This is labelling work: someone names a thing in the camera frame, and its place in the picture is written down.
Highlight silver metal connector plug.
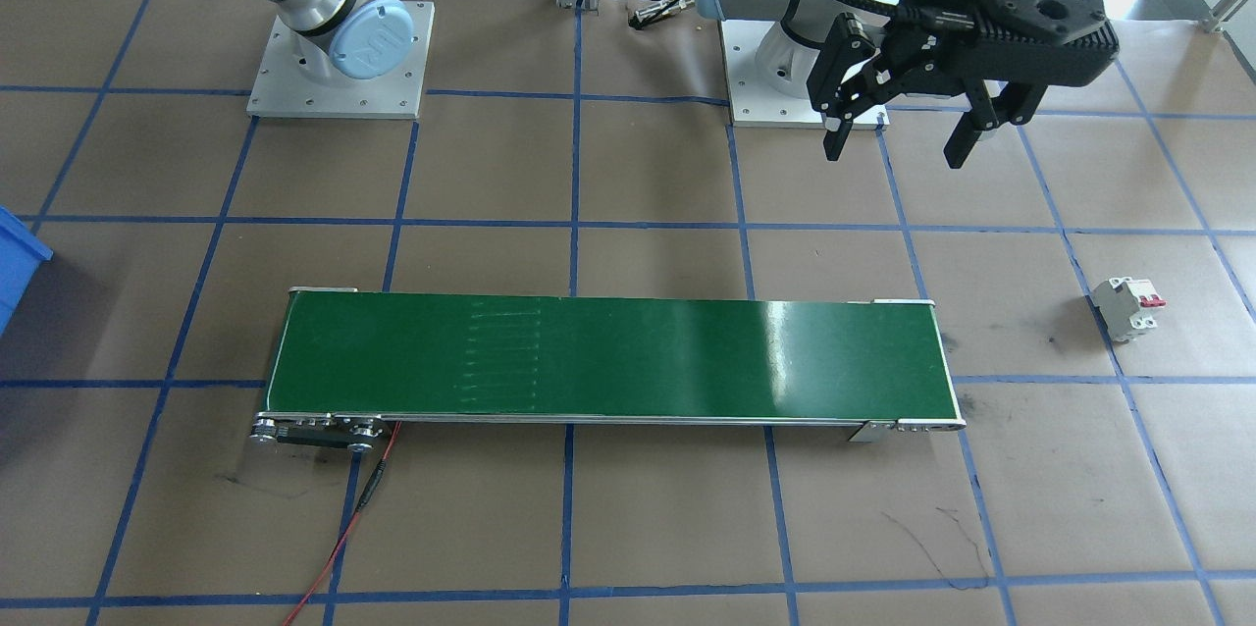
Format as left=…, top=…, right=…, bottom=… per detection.
left=633, top=0, right=700, bottom=28

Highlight green conveyor belt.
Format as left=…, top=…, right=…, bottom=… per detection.
left=248, top=287, right=968, bottom=455

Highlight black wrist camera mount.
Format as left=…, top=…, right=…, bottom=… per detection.
left=967, top=0, right=1121, bottom=89

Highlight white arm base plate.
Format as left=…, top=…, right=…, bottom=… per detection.
left=245, top=0, right=435, bottom=120
left=719, top=16, right=889, bottom=129

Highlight white circuit breaker red switches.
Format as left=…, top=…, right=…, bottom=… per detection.
left=1091, top=275, right=1169, bottom=343

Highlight blue plastic bin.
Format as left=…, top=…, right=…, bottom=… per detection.
left=0, top=204, right=55, bottom=338

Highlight red black conveyor wire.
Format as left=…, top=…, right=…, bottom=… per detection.
left=285, top=422, right=401, bottom=626

